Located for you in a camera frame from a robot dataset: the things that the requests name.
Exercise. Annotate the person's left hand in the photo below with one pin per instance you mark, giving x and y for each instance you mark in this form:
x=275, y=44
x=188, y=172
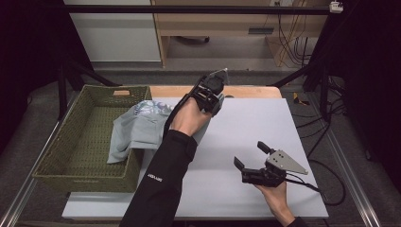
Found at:
x=188, y=118

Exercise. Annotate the green woven basket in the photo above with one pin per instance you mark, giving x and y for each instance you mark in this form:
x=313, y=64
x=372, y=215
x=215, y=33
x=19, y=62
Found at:
x=91, y=142

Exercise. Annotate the black metal frame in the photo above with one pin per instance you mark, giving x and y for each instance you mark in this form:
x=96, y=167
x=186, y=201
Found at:
x=195, y=9

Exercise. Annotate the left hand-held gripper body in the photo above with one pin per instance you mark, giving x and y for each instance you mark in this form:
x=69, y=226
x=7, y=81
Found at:
x=209, y=93

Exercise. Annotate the wooden desk with drawer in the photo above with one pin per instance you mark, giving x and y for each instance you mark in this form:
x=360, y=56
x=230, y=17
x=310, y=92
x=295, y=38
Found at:
x=220, y=28

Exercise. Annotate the white cabinet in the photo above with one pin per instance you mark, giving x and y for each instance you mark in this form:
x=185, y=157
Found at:
x=115, y=33

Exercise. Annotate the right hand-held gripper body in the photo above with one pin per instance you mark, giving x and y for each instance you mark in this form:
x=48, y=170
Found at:
x=271, y=170

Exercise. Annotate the light grey-green garment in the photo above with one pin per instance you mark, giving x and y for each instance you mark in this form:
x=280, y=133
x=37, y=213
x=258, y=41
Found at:
x=138, y=126

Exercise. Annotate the white power adapter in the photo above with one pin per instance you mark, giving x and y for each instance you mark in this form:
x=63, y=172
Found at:
x=336, y=6

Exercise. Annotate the white table mat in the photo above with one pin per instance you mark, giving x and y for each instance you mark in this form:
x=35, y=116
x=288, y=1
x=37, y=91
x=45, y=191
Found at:
x=246, y=157

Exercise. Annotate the person's right hand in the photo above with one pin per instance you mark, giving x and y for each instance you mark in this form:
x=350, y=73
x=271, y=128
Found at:
x=275, y=198

